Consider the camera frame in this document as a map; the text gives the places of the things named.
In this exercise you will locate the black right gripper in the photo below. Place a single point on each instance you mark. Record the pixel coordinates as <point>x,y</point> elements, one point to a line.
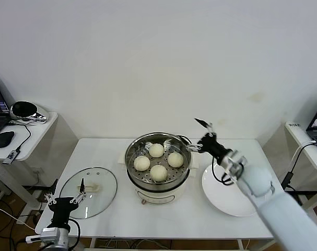
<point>213,146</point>

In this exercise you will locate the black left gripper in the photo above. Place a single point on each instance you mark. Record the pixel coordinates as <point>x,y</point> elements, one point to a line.
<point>61,209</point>

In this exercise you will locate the white steamed baozi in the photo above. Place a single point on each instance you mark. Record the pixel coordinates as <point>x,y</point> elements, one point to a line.
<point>175,160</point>
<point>141,163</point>
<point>156,150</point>
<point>158,173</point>

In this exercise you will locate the round glass pot lid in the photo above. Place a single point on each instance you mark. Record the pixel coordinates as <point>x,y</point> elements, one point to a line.
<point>100,177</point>

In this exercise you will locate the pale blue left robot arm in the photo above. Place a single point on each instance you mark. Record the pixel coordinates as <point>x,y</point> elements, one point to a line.
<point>59,240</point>

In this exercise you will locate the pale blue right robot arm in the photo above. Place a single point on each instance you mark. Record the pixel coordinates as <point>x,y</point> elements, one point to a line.
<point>255,180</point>

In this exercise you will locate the perforated steel steamer basket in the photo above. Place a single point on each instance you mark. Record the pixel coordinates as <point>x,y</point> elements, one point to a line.
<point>137,145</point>

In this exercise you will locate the white side desk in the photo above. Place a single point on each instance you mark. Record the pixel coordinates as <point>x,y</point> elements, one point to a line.
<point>296,136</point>
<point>40,136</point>

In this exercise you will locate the large white round plate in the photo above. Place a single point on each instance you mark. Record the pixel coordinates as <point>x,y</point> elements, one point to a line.
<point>226,198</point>

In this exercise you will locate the small grey USB hub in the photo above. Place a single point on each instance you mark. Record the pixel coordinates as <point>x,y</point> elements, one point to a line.
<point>10,157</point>

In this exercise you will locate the white electric cooker pot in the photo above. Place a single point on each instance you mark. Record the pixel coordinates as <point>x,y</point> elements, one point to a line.
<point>158,194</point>

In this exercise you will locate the black computer mouse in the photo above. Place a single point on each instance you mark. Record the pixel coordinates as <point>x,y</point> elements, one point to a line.
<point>2,139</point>

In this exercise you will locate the black power adapter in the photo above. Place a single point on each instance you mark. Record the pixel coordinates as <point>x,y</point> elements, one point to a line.
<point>287,178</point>

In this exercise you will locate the white wall socket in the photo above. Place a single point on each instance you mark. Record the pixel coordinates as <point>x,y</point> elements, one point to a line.
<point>37,171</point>

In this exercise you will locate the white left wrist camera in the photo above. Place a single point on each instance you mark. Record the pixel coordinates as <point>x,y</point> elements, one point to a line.
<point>47,234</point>

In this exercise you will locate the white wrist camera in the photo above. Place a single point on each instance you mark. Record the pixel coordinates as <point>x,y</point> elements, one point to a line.
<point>47,234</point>
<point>236,163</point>

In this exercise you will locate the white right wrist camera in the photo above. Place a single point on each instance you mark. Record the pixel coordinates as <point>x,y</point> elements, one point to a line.
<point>236,163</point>

